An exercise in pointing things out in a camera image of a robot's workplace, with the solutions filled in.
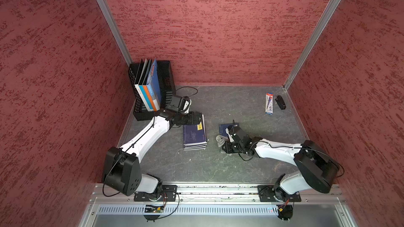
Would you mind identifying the grey fluffy cleaning cloth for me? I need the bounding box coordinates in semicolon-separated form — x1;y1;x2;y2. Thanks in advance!
216;135;229;148

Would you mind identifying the purple book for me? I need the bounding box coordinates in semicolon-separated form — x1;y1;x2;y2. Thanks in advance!
183;147;206;151
183;115;207;146
183;143;207;149

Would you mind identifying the blue book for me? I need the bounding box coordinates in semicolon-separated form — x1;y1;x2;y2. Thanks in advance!
219;123;239;137

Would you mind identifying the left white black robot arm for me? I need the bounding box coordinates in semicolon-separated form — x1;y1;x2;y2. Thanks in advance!
102;109;203;196

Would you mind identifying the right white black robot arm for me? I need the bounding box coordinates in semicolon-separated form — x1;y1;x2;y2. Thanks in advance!
216;125;340;202

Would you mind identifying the white teal upright book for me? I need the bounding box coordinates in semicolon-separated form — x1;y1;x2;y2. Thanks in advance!
135;59;153;111

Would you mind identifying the black mesh file basket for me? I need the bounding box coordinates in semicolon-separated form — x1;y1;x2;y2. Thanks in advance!
128;61;176;121

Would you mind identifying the blue orange upright folder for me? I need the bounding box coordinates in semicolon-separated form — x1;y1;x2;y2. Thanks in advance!
142;59;162;111

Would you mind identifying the white blue pen box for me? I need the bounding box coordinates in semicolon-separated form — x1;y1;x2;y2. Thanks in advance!
265;93;274;115

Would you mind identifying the small black device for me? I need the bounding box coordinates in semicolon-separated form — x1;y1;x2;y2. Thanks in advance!
275;95;286;110

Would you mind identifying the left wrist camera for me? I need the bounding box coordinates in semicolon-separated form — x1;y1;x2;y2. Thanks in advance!
166;95;191;114

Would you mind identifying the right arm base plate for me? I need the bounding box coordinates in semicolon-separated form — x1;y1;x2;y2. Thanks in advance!
257;186;302;203

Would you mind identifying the aluminium rail frame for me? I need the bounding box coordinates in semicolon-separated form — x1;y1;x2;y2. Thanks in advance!
79;182;357;227

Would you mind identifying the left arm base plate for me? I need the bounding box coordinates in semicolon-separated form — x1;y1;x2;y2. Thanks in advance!
134;185;178;202

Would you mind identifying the slotted cable duct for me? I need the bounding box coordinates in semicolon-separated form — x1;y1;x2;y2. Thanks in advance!
97;204;278;216

